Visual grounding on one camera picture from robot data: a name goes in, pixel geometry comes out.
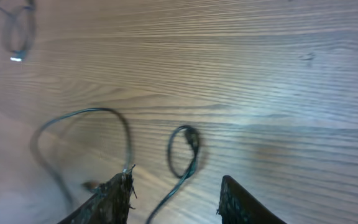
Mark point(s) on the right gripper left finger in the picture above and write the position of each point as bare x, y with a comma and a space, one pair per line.
109, 203

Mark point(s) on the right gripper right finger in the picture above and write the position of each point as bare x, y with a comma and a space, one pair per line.
238, 206

